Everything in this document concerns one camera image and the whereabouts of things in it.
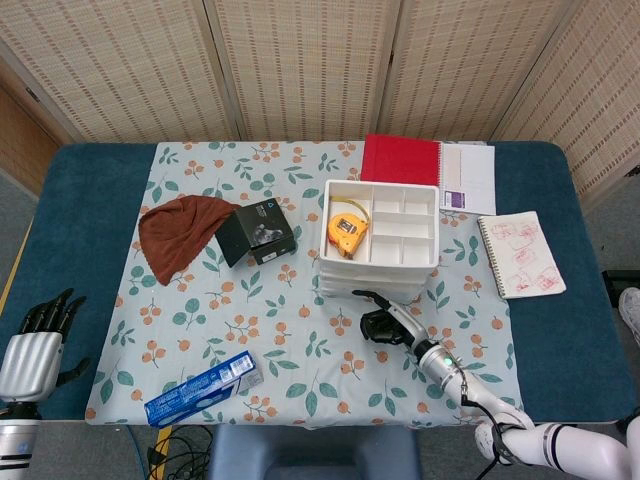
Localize white plastic drawer organizer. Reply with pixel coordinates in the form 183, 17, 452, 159
318, 179, 441, 305

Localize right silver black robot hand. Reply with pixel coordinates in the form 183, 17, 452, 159
352, 288, 431, 350

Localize black cardboard box open flap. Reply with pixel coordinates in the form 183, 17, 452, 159
214, 199, 297, 269

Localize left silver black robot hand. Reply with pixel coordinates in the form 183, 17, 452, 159
0, 288, 91, 401

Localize blue padded chair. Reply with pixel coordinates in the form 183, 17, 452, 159
207, 424, 422, 480

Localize woven folding screen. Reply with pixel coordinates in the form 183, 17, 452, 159
0, 0, 640, 211

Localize white booklet purple corner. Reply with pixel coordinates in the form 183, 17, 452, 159
438, 142, 497, 216

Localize black floor cables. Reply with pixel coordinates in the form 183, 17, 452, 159
147, 424, 216, 480

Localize floral fruit print tablecloth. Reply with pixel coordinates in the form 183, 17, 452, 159
83, 140, 525, 427

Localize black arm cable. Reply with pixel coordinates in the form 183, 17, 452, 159
458, 370, 507, 464

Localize red spiral notebook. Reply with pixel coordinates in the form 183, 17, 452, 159
359, 133, 444, 189

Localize yellow tape measure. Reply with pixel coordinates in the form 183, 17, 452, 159
327, 196, 373, 260

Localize white shoe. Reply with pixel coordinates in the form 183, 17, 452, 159
618, 287, 640, 346

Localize spiral sketch notebook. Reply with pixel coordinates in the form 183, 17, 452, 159
476, 210, 568, 300

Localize brown towel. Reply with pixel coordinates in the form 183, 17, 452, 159
138, 195, 241, 287

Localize blue toothpaste box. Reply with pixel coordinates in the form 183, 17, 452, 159
143, 349, 265, 427

